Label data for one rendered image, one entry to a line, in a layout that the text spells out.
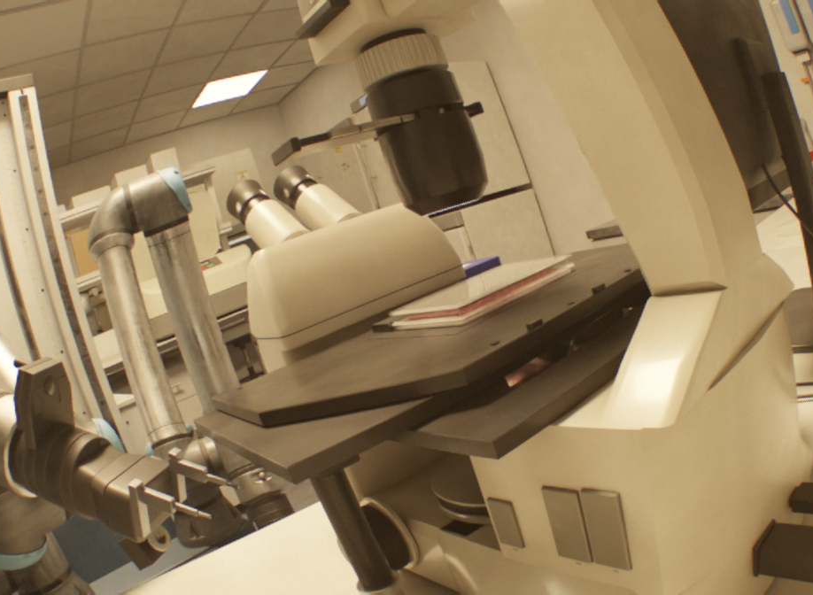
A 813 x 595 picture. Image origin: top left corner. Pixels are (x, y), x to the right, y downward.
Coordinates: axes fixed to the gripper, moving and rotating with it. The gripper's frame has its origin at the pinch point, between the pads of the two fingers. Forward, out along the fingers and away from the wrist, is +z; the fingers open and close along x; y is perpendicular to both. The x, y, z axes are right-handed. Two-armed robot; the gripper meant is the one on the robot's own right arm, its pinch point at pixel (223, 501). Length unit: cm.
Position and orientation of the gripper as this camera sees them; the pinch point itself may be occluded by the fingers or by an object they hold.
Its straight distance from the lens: 44.6
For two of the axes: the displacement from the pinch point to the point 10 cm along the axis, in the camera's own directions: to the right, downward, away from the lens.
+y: -1.2, 9.7, 2.0
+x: -1.5, 1.8, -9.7
